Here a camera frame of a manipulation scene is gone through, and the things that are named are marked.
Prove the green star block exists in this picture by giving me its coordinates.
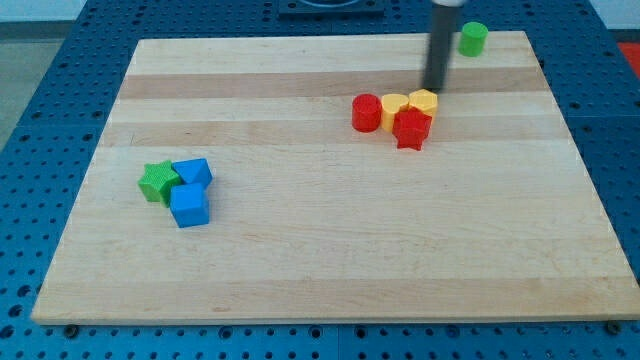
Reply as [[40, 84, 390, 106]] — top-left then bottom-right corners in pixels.
[[138, 160, 182, 207]]

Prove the yellow hexagon block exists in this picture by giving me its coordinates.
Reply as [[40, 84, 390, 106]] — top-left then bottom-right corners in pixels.
[[408, 89, 438, 118]]

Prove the blue triangle block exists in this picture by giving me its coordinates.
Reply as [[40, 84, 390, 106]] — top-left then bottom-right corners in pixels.
[[172, 158, 214, 188]]

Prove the blue cube block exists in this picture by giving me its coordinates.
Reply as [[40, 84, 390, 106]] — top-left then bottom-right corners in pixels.
[[170, 183, 210, 228]]

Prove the wooden board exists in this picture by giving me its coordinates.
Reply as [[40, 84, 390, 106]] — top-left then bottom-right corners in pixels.
[[32, 31, 639, 325]]

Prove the yellow heart block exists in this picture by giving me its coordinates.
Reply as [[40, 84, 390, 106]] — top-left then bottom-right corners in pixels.
[[381, 94, 409, 132]]

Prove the red star block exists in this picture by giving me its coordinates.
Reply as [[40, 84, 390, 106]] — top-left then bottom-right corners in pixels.
[[392, 108, 433, 151]]

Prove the green cylinder block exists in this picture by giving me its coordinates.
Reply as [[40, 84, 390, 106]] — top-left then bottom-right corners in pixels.
[[458, 21, 489, 57]]

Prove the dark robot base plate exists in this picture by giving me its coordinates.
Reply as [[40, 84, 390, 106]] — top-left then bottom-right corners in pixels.
[[276, 0, 387, 18]]

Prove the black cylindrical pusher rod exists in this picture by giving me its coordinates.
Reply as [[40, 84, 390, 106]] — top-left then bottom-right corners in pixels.
[[423, 0, 465, 93]]

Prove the red cylinder block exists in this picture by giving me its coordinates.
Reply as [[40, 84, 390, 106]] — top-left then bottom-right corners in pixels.
[[351, 93, 382, 133]]

